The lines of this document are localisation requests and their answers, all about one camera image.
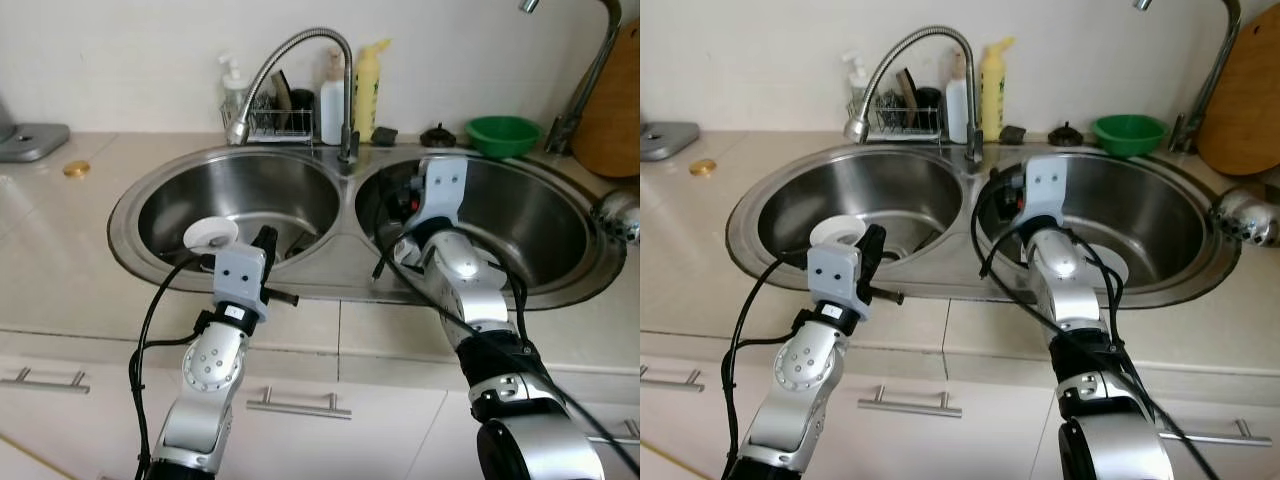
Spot white bowl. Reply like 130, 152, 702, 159
182, 216, 242, 254
808, 214, 870, 252

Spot beige kitchen base cabinet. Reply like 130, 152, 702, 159
0, 300, 641, 480
640, 300, 1280, 480

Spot stainless steel double sink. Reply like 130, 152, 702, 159
726, 139, 1242, 307
108, 139, 627, 310

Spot flexible silver faucet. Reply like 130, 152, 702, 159
843, 24, 987, 167
226, 26, 362, 167

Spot white pump bottle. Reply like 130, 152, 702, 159
318, 47, 349, 147
943, 46, 974, 145

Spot yellow detergent bottle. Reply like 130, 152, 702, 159
978, 36, 1017, 143
353, 37, 394, 144

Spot green plastic bowl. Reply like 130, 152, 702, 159
465, 114, 543, 160
1092, 113, 1170, 159

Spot shiny round steel object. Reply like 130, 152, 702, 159
1212, 187, 1280, 249
592, 187, 641, 247

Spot tall dark metal faucet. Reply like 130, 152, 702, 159
1133, 0, 1245, 154
518, 0, 627, 157

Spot wooden cutting board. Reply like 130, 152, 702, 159
1194, 4, 1280, 179
571, 17, 641, 180

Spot silver countertop appliance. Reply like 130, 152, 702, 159
0, 95, 72, 165
640, 120, 702, 163

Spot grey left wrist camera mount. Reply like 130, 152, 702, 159
805, 243, 906, 322
212, 245, 300, 324

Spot metal wire sink rack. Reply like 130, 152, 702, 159
845, 91, 947, 142
220, 94, 320, 145

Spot metal bar cabinet handle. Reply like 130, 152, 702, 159
246, 386, 354, 421
0, 366, 90, 395
1160, 417, 1274, 449
857, 384, 964, 420
640, 364, 707, 392
590, 419, 641, 447

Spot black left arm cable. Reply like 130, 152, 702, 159
722, 253, 813, 480
128, 253, 219, 480

